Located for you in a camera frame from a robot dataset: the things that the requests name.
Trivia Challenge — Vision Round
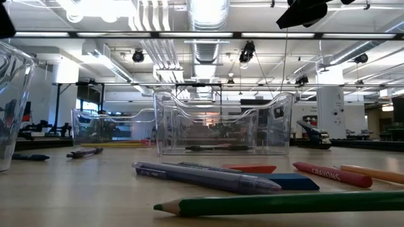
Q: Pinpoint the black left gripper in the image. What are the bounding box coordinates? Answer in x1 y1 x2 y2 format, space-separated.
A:
0 2 17 40

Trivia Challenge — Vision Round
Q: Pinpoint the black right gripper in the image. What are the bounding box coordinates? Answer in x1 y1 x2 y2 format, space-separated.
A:
275 0 357 30

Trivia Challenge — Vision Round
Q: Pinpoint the dark blue marker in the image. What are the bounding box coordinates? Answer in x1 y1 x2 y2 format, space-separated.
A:
11 153 51 162

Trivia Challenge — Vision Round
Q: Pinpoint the purple pen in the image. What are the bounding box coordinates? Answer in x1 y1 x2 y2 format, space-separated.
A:
65 147 105 160

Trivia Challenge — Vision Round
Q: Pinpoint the yellow pencil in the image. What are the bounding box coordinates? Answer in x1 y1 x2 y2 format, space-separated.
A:
80 143 145 149

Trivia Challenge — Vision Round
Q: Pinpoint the red eraser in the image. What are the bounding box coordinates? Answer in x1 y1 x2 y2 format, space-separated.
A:
220 163 278 175

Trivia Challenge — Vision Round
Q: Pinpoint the orange pencil with pink eraser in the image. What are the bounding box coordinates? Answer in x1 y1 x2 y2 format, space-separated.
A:
109 139 152 145
340 164 404 185

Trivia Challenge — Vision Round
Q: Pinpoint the black pen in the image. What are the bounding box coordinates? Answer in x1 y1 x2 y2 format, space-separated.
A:
184 144 251 152

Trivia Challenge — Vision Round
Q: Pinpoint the slim grey pen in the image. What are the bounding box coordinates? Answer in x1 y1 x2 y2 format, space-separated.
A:
162 161 244 173

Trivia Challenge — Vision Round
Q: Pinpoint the green pencil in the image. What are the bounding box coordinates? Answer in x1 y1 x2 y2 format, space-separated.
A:
153 189 404 218

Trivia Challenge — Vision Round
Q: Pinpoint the thick grey pen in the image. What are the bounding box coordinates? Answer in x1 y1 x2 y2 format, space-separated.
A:
131 161 283 195

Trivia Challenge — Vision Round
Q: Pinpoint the tall clear plastic bin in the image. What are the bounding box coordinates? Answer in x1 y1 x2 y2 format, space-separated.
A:
0 40 39 173

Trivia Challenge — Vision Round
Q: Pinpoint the white pillar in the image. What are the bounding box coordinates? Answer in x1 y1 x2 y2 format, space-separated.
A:
316 66 347 140

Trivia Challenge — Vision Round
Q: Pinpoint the black stapler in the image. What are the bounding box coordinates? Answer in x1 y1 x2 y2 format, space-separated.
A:
295 119 333 150

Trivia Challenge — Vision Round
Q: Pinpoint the black background monitor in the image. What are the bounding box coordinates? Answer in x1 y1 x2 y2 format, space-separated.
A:
391 95 404 124

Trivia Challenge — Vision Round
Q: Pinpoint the red crayon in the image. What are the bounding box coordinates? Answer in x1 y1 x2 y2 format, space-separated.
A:
292 161 374 189

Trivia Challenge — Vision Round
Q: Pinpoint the blue eraser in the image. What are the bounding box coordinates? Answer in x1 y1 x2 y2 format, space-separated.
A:
242 172 321 192

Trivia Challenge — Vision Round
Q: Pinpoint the black background table frame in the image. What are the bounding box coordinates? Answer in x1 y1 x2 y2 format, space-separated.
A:
51 81 105 137

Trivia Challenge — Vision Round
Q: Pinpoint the silver ceiling duct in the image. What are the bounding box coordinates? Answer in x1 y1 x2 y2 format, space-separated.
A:
185 0 231 66

